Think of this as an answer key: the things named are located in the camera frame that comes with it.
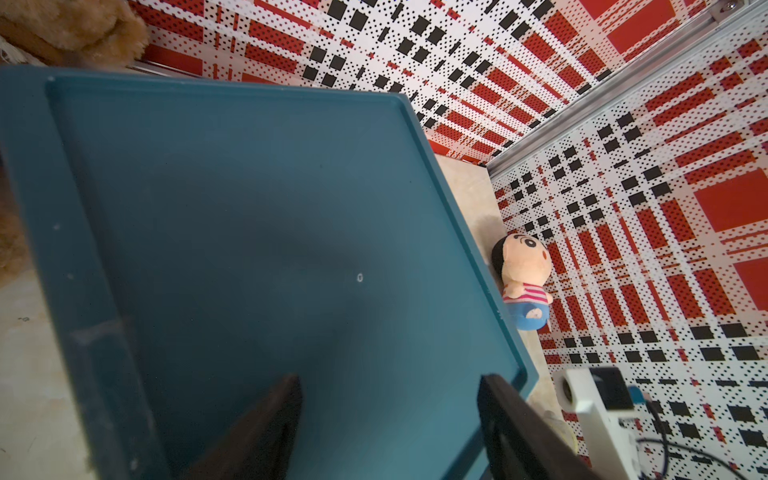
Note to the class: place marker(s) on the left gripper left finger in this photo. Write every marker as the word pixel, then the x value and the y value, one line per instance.
pixel 260 443

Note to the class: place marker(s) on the brown teddy bear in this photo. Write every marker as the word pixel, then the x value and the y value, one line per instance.
pixel 78 33

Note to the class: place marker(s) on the teal drawer cabinet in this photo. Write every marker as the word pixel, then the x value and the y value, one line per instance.
pixel 197 241

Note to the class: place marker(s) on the pink plush doll blue body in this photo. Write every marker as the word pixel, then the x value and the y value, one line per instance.
pixel 524 265

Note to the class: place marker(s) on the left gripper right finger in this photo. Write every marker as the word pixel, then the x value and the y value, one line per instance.
pixel 518 443

